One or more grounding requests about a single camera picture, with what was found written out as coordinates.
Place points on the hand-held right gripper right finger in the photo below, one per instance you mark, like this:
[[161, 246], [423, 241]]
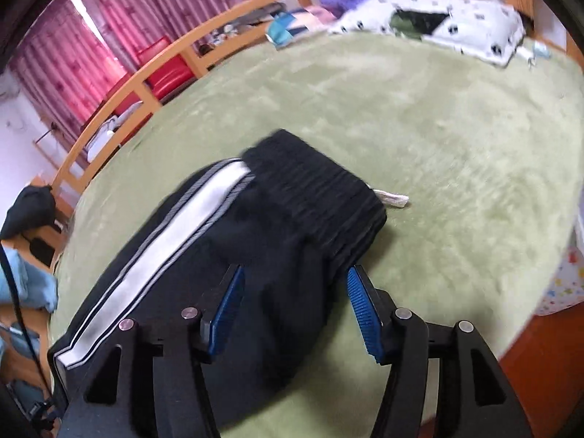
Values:
[[362, 315]]

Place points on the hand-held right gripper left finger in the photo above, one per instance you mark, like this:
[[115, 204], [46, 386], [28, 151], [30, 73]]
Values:
[[228, 310]]

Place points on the black pants with white stripe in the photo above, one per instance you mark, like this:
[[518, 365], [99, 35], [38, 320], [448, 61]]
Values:
[[283, 219]]

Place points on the green plush blanket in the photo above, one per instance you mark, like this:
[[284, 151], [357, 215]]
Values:
[[410, 123]]

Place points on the light blue fleece robe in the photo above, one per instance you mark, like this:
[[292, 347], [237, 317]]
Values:
[[32, 283]]

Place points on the floral printed bed sheet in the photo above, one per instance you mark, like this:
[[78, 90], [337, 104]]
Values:
[[565, 283]]

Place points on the black garment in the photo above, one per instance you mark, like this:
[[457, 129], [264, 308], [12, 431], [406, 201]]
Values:
[[32, 210]]

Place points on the red chair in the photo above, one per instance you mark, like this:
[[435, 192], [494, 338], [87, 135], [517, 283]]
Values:
[[125, 93], [166, 66]]

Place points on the colourful triangle pattern cushion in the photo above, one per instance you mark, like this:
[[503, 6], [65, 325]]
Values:
[[285, 27]]

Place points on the red patterned curtain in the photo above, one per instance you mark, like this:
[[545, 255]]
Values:
[[159, 0], [50, 82]]

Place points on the dark object on pillow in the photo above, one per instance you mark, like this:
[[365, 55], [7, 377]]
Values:
[[415, 23]]

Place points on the white pillow with black print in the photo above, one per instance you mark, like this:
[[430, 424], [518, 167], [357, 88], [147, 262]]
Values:
[[474, 23]]

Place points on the small pale object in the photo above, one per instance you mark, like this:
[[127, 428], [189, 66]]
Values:
[[540, 52]]

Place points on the wooden bed frame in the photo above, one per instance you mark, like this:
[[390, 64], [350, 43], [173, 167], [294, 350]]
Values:
[[137, 86]]

